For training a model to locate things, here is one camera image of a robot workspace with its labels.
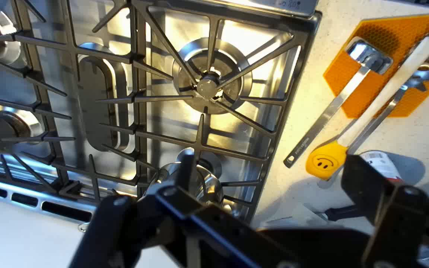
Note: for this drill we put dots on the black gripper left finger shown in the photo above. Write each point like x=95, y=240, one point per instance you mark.
x=125, y=229

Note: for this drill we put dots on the stainless steel gas range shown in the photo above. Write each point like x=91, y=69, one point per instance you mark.
x=164, y=99

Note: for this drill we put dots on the orange silicone trivet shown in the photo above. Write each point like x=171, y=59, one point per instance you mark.
x=398, y=35

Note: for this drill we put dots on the large steel measuring cup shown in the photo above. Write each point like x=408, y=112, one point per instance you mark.
x=368, y=54

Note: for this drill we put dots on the small steel measuring cup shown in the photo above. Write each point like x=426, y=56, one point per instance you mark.
x=425, y=80

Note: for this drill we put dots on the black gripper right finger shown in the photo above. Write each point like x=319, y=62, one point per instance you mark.
x=398, y=224

